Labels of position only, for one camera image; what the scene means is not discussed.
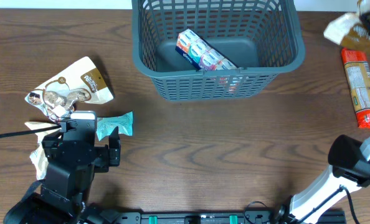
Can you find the orange cracker package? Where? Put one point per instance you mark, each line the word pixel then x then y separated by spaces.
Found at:
pixel 357 72

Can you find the panifee snack bag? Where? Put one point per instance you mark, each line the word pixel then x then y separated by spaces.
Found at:
pixel 80 82
pixel 348 31

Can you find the Kleenex tissue multipack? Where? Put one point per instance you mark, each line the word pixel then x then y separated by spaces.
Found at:
pixel 206 58

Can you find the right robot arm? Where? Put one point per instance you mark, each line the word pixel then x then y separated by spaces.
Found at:
pixel 349 159

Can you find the grey plastic basket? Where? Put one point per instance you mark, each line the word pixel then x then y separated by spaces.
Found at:
pixel 261 38

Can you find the crumpled beige paper bag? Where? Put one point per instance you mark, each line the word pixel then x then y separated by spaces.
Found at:
pixel 38 157

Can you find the teal snack packet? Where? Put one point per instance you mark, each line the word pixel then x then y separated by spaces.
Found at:
pixel 124 123

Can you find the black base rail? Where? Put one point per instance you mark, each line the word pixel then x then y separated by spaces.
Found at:
pixel 115 217

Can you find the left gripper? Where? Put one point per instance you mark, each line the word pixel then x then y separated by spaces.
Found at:
pixel 104 154

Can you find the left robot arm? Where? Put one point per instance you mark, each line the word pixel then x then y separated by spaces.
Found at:
pixel 61 197

